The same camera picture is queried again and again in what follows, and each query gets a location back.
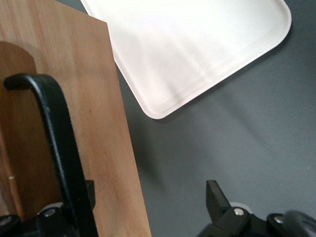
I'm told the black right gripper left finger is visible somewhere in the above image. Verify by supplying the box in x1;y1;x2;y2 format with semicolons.
0;180;96;237

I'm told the cream rectangular tray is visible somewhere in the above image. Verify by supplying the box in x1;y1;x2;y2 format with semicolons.
79;0;293;120

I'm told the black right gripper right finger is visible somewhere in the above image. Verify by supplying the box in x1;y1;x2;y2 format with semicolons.
197;180;293;237

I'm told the wooden drawer cabinet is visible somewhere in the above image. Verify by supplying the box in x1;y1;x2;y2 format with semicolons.
0;0;153;237

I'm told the black metal drawer handle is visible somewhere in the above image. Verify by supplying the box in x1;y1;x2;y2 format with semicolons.
3;73;99;237

